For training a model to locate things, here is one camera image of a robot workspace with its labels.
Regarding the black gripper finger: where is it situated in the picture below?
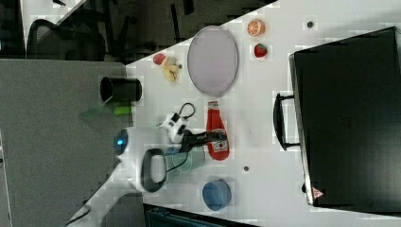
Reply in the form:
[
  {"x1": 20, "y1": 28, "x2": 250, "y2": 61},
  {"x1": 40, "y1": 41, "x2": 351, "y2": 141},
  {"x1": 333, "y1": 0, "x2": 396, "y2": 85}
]
[{"x1": 207, "y1": 129, "x2": 227, "y2": 142}]

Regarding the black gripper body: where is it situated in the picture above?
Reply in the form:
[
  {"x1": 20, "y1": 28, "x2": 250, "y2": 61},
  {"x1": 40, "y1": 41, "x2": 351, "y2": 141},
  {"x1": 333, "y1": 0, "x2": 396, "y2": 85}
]
[{"x1": 180, "y1": 130, "x2": 208, "y2": 153}]

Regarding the red plush ketchup bottle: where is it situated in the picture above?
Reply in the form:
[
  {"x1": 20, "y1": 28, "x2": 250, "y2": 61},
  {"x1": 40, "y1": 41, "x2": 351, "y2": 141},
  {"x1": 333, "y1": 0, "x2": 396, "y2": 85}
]
[{"x1": 206, "y1": 101, "x2": 230, "y2": 161}]

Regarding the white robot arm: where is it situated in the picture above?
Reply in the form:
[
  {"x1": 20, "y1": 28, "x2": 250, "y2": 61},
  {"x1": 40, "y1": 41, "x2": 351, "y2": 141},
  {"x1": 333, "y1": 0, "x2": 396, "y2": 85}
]
[{"x1": 65, "y1": 127, "x2": 227, "y2": 227}]

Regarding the green metal mug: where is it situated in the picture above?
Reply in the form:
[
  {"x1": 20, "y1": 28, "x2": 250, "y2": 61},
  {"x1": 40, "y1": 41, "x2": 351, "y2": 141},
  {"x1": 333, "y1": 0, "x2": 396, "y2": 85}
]
[{"x1": 166, "y1": 147, "x2": 205, "y2": 173}]

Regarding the blue cup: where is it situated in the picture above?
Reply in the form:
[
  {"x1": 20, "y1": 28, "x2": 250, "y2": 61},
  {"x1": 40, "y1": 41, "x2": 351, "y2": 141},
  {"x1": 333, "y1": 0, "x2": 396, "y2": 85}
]
[{"x1": 201, "y1": 179, "x2": 233, "y2": 211}]

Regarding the yellow banana peel toy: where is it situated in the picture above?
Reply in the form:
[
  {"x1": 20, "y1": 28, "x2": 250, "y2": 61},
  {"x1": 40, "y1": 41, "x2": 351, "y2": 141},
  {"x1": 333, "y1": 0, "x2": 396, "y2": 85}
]
[{"x1": 161, "y1": 57, "x2": 180, "y2": 82}]

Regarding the green small object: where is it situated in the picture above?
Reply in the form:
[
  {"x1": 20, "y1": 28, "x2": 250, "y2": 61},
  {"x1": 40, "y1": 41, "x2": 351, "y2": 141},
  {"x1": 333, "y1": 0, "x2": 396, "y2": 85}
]
[{"x1": 113, "y1": 106, "x2": 131, "y2": 115}]

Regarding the grey round plate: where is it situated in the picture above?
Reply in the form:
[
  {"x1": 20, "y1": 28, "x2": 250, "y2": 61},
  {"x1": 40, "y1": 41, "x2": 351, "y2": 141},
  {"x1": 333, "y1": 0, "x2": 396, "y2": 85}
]
[{"x1": 187, "y1": 26, "x2": 238, "y2": 96}]

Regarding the red round toy fruit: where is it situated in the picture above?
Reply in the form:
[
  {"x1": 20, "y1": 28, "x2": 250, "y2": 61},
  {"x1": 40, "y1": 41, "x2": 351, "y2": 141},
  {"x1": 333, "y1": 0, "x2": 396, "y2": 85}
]
[{"x1": 153, "y1": 54, "x2": 166, "y2": 65}]

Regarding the black cylinder cup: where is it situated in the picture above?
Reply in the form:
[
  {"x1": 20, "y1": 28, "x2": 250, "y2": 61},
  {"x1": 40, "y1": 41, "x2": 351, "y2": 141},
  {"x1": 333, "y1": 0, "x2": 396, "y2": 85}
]
[{"x1": 100, "y1": 77, "x2": 142, "y2": 102}]

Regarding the red strawberry toy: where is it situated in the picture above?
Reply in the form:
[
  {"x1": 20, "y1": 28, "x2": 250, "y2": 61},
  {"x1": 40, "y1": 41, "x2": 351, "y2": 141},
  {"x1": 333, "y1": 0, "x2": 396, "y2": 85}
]
[{"x1": 253, "y1": 44, "x2": 268, "y2": 58}]

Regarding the orange slice toy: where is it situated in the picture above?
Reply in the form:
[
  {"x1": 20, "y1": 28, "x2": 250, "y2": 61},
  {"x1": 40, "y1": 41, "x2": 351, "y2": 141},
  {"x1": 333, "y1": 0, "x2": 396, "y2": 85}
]
[{"x1": 247, "y1": 19, "x2": 266, "y2": 37}]

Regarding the black toaster oven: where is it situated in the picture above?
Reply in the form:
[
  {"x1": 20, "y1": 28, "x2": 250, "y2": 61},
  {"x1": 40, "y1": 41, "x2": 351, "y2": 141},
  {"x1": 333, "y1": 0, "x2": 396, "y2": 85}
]
[{"x1": 273, "y1": 26, "x2": 401, "y2": 217}]

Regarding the black office chair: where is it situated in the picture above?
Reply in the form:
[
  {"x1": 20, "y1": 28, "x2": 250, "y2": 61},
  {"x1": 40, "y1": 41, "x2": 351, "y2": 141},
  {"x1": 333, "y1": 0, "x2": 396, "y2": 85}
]
[{"x1": 26, "y1": 19, "x2": 106, "y2": 61}]

